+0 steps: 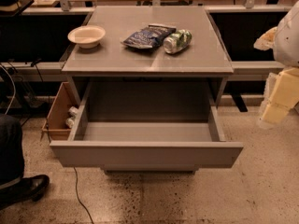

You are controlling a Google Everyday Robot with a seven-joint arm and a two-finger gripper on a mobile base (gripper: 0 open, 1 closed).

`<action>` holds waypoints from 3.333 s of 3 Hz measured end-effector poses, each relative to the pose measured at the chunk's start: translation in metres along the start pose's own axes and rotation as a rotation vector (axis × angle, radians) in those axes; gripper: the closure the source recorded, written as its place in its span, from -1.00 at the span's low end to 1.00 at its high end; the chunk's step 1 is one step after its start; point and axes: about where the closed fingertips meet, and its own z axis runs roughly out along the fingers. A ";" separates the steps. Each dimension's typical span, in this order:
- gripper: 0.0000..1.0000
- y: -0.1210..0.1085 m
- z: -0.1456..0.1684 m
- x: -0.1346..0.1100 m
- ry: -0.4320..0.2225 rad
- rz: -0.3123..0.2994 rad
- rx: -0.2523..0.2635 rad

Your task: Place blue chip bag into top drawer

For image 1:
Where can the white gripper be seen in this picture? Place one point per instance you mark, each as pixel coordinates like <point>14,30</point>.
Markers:
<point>287,41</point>

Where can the blue chip bag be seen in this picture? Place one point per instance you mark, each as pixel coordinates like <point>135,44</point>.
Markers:
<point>149,37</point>

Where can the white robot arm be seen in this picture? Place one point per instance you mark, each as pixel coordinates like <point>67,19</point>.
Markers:
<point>283,39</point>

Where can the grey drawer cabinet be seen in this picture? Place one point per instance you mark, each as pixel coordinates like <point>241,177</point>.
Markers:
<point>204,59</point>

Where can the open grey top drawer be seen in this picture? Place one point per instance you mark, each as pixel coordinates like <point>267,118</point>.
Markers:
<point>168,125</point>

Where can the green soda can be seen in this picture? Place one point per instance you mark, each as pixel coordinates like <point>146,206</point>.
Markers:
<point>177,41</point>

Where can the white bowl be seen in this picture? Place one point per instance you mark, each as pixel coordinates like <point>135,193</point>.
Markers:
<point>87,37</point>

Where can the white cup upper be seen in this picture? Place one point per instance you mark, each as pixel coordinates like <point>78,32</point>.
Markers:
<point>73,111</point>

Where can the white cup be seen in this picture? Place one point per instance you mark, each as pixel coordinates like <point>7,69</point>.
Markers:
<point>70,122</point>
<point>73,111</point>

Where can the white cup lower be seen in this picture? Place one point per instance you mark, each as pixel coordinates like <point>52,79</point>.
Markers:
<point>70,122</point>

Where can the brown cardboard box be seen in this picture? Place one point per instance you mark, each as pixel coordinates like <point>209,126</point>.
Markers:
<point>55,125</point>

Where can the black shoe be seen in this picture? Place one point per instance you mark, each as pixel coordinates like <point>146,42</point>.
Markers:
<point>23,189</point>

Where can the dark trouser leg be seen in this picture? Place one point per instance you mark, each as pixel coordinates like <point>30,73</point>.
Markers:
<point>11,156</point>

